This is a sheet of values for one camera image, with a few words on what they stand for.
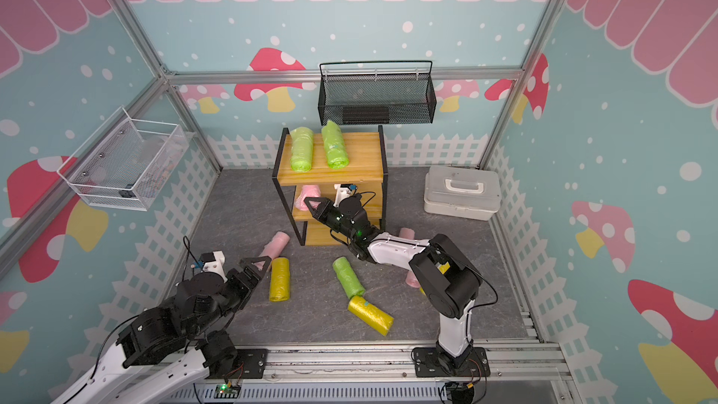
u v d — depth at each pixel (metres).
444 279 0.48
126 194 0.68
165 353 0.48
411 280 0.87
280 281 0.86
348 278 0.86
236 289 0.60
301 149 0.73
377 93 0.94
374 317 0.79
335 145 0.73
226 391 0.73
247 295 0.61
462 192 0.97
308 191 0.81
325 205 0.74
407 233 0.96
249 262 0.62
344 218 0.67
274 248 0.94
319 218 0.74
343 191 0.79
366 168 0.75
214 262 0.64
